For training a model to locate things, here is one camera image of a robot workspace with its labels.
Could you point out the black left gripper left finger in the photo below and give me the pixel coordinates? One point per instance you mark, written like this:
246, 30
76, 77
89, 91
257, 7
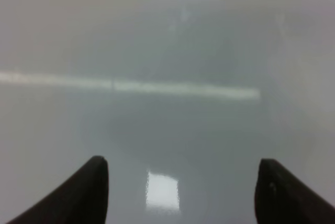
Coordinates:
82, 198

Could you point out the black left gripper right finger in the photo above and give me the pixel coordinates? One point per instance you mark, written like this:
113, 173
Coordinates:
280, 197

